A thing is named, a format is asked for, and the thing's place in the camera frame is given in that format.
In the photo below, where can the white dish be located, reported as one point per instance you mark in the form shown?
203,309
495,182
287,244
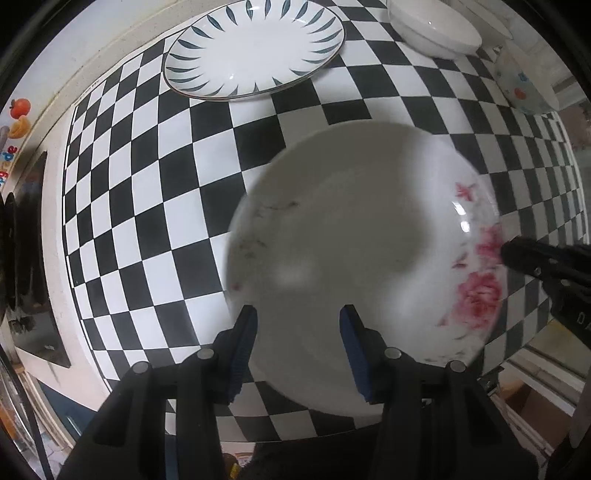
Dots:
496,21

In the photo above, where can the white plate with leaf pattern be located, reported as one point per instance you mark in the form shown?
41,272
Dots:
254,46

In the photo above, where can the black glass cooktop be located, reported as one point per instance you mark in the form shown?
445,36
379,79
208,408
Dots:
39,327

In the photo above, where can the black and white checkered mat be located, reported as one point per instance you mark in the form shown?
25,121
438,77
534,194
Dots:
138,184

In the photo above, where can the plain white bowl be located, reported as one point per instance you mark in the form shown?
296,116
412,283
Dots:
434,32

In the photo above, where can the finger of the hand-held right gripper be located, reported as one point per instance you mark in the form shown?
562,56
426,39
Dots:
540,256

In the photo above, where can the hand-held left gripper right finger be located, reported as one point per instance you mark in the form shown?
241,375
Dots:
354,350

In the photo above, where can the white cabinet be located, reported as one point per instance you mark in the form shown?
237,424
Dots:
549,369

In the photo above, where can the red fruit sticker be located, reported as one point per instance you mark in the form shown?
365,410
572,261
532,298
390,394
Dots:
21,107

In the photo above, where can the white plate with pink flowers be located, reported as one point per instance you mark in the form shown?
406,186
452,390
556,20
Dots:
346,230

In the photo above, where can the white bowl with colourful print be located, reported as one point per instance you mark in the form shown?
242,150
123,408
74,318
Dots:
521,87

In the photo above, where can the orange fruit sticker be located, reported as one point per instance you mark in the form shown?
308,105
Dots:
19,128

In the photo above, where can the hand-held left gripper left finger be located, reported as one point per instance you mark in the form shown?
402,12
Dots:
244,344

